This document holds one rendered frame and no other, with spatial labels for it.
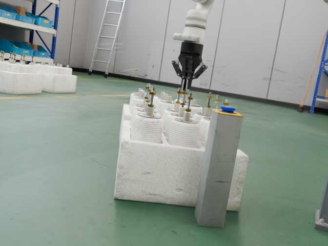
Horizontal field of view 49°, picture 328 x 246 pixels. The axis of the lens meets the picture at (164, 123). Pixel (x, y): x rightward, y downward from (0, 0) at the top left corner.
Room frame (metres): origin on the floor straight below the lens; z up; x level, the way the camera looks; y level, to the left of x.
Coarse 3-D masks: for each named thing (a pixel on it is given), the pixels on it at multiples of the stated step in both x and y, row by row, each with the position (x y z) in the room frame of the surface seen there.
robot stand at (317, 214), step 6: (324, 192) 1.09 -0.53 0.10; (324, 198) 1.06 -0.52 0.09; (324, 204) 1.06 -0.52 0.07; (318, 210) 1.15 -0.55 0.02; (324, 210) 1.05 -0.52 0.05; (318, 216) 1.09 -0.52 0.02; (324, 216) 1.05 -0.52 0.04; (318, 222) 1.04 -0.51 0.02; (324, 222) 1.04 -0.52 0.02; (318, 228) 1.03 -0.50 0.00; (324, 228) 1.02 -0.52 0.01
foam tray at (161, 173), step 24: (120, 144) 1.17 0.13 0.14; (144, 144) 1.04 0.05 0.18; (168, 144) 1.07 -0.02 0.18; (120, 168) 1.03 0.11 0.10; (144, 168) 1.04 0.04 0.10; (168, 168) 1.05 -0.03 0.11; (192, 168) 1.05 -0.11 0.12; (240, 168) 1.07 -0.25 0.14; (120, 192) 1.03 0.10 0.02; (144, 192) 1.04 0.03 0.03; (168, 192) 1.05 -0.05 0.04; (192, 192) 1.06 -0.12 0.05; (240, 192) 1.07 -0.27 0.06
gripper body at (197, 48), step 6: (186, 42) 1.22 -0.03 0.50; (186, 48) 1.21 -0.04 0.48; (192, 48) 1.21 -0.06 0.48; (198, 48) 1.22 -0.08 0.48; (180, 54) 1.25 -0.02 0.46; (186, 54) 1.24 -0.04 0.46; (192, 54) 1.23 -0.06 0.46; (198, 54) 1.23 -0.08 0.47; (180, 60) 1.25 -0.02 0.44; (186, 60) 1.24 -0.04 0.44; (198, 60) 1.22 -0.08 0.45; (186, 66) 1.24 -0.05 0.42
